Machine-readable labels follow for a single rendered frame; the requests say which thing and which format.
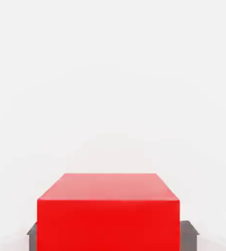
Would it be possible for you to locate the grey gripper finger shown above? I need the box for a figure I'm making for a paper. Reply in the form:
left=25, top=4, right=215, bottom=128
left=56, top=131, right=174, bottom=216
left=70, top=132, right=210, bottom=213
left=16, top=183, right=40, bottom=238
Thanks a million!
left=179, top=220, right=213, bottom=251

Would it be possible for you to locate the small red cube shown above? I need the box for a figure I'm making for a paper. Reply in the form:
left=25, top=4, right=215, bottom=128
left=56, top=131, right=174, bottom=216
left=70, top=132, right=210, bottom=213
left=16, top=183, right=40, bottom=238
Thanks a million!
left=36, top=173, right=180, bottom=251

